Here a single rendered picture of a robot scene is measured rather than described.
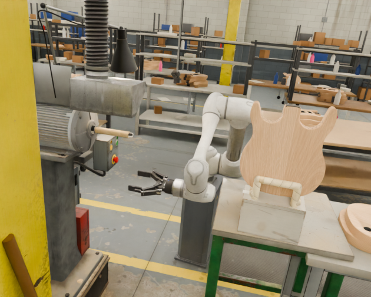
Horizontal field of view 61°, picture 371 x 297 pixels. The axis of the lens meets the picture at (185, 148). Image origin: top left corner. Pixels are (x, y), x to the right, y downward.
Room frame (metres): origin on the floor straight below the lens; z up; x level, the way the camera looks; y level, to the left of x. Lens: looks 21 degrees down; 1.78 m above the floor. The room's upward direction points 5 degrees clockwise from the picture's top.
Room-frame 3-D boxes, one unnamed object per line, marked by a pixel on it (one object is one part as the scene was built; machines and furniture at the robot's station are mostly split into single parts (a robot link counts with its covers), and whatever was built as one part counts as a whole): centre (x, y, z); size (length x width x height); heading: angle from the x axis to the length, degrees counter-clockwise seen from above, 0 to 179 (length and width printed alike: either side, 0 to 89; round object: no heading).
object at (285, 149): (1.27, -0.42, 1.33); 0.35 x 0.04 x 0.40; 77
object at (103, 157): (1.82, 0.57, 0.99); 0.24 x 0.21 x 0.26; 80
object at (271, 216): (1.27, -0.42, 1.02); 0.27 x 0.15 x 0.17; 78
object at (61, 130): (1.60, 0.69, 1.25); 0.41 x 0.27 x 0.26; 80
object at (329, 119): (1.24, -0.54, 1.49); 0.07 x 0.04 x 0.10; 77
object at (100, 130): (1.54, 0.38, 1.25); 0.18 x 0.03 x 0.03; 80
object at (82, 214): (1.76, 0.73, 0.49); 0.25 x 0.12 x 0.37; 80
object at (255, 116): (1.30, -0.29, 1.48); 0.07 x 0.04 x 0.09; 77
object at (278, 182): (1.23, -0.41, 1.20); 0.20 x 0.03 x 0.03; 77
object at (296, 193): (1.21, -0.49, 1.15); 0.03 x 0.03 x 0.09
